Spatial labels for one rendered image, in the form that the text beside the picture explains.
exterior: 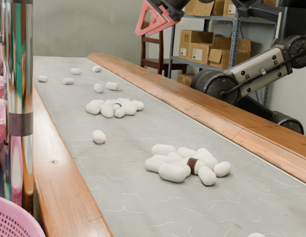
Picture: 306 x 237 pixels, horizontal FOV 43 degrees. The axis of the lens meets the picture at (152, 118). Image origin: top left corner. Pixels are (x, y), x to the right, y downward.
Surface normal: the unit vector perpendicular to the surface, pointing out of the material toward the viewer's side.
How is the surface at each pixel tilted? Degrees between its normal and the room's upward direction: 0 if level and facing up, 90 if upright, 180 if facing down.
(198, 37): 90
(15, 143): 90
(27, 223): 74
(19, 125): 90
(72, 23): 90
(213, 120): 45
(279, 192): 0
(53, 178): 0
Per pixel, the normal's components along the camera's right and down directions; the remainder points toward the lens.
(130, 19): 0.40, 0.26
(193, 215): 0.07, -0.96
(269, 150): -0.60, -0.66
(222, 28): -0.91, 0.04
